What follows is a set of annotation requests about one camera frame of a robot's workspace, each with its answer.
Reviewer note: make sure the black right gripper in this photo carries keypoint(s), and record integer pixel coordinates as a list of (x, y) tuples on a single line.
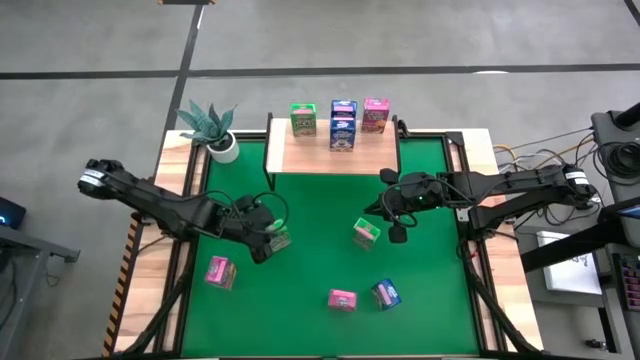
[(415, 195)]

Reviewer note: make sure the wooden shelf with black frame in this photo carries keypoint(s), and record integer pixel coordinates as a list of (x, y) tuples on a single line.
[(340, 160)]

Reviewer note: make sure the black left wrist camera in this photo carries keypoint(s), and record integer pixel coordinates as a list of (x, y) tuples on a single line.
[(245, 203)]

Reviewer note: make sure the snake plant in white pot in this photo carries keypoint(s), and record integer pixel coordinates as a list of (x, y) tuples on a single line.
[(212, 132)]

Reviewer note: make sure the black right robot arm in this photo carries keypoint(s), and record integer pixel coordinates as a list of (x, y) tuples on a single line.
[(515, 182)]

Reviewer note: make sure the Apple Jacks cereal box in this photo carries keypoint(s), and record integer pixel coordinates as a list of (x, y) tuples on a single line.
[(281, 241), (303, 122), (366, 232)]

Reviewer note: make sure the Raisin Bran cereal box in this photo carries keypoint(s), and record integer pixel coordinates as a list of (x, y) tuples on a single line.
[(342, 300), (220, 272), (375, 115)]

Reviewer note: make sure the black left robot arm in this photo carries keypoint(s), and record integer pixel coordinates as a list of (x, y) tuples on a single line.
[(150, 197)]

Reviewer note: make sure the grey equipment stand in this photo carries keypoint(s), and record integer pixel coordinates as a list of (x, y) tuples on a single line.
[(607, 130)]

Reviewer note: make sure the white paper sheet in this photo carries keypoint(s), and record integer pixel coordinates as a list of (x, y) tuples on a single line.
[(570, 270)]

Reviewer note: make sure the dark keypad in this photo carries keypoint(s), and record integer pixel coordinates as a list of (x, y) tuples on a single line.
[(629, 280)]

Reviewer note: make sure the yellow black hazard tape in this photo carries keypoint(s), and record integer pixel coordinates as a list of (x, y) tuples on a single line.
[(120, 295)]

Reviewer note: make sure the grey side desk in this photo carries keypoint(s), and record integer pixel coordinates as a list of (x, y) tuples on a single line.
[(20, 260)]

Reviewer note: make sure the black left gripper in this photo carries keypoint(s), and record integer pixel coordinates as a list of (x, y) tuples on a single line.
[(247, 227)]

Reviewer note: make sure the black device with blue light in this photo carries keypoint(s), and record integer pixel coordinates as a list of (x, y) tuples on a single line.
[(11, 212)]

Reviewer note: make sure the green table mat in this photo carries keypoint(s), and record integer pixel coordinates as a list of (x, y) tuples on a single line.
[(310, 260)]

